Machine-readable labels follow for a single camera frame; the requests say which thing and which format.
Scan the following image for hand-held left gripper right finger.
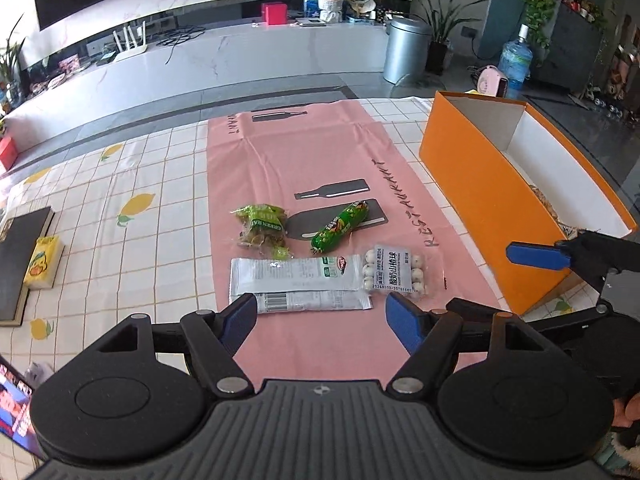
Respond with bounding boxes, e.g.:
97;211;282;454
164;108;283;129
386;291;551;396

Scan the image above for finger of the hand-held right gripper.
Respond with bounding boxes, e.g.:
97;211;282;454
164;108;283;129
506;231;640;292
445;298;621;347

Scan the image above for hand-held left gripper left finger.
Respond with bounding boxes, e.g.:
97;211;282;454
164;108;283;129
90;292;258;399

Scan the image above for clear white ball snack packet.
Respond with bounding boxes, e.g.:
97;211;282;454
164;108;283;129
360;244;431;300

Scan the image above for white long snack packet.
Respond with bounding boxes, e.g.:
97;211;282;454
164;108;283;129
229;255;374;314

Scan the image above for orange cardboard box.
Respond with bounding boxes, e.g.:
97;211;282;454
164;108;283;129
419;91;640;316

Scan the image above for green pea snack packet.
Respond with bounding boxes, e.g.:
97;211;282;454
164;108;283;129
235;203;292;261

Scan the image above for green sausage snack packet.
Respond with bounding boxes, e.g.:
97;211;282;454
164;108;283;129
311;200;370;256

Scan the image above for person's right hand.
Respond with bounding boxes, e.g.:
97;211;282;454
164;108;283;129
614;389;640;431

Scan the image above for lemon print checked tablecloth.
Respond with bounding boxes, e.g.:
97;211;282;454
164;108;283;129
0;97;591;361

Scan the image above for pink printed mat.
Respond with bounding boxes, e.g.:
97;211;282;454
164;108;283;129
206;99;501;396

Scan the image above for pink space heater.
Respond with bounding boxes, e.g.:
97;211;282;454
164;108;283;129
474;65;521;98

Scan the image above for blue water bottle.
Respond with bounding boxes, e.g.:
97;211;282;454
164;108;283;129
497;24;533;98

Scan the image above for yellow tissue pack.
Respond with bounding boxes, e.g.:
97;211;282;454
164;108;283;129
22;235;66;291

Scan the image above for dark cabinet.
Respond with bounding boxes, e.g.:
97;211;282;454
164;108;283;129
540;0;616;96

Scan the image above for black notebook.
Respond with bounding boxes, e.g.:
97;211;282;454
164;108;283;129
0;206;56;328

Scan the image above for smartphone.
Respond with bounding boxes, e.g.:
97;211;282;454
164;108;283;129
0;355;46;461

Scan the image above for silver trash can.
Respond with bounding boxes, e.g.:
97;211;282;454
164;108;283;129
382;15;433;86

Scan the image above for white tv cabinet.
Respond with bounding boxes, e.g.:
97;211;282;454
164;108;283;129
0;22;396;161

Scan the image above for long leaf potted plant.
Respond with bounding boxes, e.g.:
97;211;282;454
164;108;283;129
404;0;493;76

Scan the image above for row of small bottles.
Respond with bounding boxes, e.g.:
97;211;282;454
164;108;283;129
562;0;606;22

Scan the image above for red storage box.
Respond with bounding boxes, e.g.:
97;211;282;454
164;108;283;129
0;135;18;170

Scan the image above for white router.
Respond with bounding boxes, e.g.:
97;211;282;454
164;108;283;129
112;21;149;62

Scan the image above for red square box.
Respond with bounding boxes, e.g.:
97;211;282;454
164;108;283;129
261;2;289;26

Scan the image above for teddy bear bouquet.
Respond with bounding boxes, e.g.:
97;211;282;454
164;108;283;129
317;0;346;23

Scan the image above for thin leaf potted plant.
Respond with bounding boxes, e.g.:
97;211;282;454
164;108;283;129
0;15;26;106

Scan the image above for black cables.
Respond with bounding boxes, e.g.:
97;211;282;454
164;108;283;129
157;25;206;50

